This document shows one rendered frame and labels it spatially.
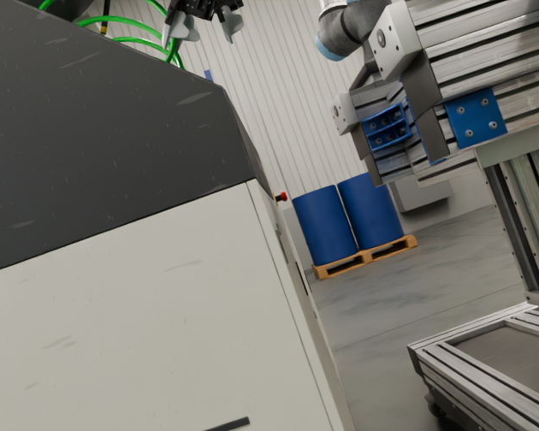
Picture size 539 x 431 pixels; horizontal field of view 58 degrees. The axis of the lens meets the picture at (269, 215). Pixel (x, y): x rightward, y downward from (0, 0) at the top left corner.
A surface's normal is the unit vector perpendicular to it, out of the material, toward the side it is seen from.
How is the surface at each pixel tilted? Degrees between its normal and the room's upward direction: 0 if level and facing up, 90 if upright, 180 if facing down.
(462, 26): 90
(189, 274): 90
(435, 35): 90
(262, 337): 90
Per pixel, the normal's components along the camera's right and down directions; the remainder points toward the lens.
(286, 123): 0.03, -0.05
